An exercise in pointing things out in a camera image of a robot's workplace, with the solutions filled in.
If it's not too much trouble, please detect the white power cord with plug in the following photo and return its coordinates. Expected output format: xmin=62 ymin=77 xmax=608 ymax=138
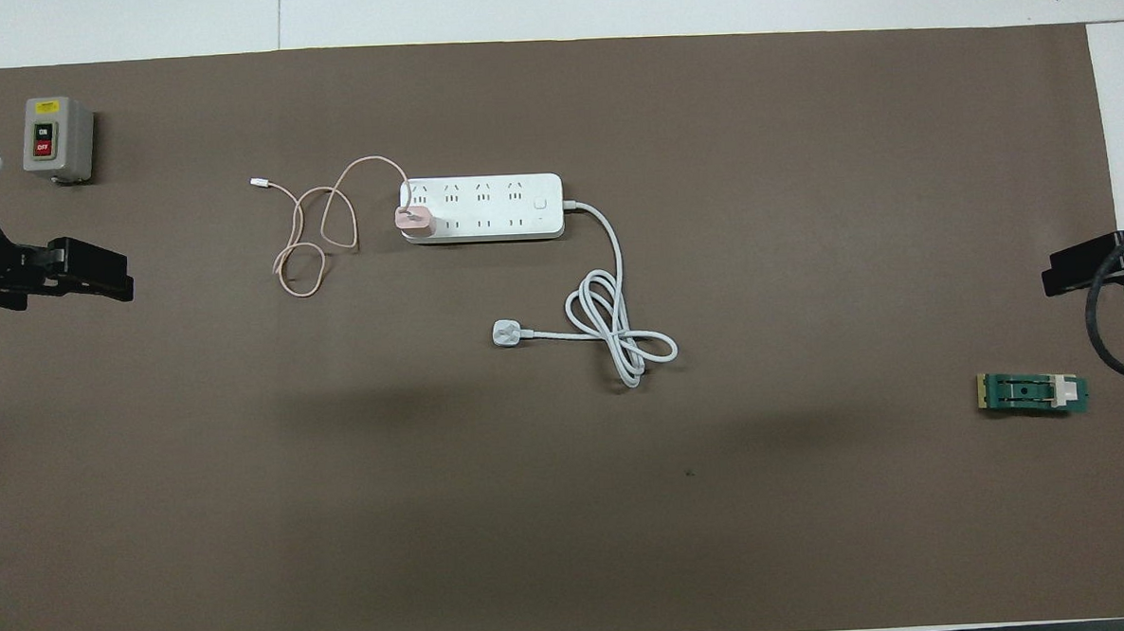
xmin=486 ymin=195 xmax=680 ymax=395

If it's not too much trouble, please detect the green knife switch board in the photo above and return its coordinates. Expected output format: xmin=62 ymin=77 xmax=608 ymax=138
xmin=975 ymin=369 xmax=1091 ymax=421

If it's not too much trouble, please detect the grey on-off switch box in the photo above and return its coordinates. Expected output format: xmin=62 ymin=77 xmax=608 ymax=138
xmin=20 ymin=95 xmax=98 ymax=187

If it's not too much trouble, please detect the brown table mat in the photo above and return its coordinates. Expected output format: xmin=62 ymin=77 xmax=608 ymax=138
xmin=0 ymin=13 xmax=1124 ymax=631

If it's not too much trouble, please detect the pink charging cable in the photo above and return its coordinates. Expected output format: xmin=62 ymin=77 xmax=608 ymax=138
xmin=249 ymin=154 xmax=420 ymax=300

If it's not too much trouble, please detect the white power strip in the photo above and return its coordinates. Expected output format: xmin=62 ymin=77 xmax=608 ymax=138
xmin=398 ymin=171 xmax=567 ymax=247

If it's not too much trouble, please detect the pink charger adapter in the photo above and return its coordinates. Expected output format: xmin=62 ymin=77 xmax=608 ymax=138
xmin=394 ymin=205 xmax=438 ymax=240

